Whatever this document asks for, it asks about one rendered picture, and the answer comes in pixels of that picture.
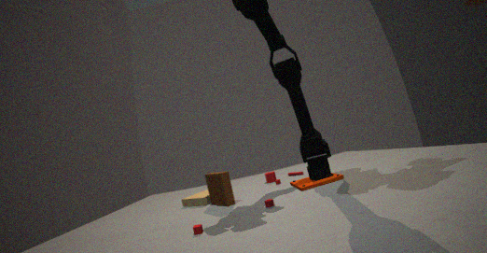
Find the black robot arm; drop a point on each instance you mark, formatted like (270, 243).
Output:
(288, 75)

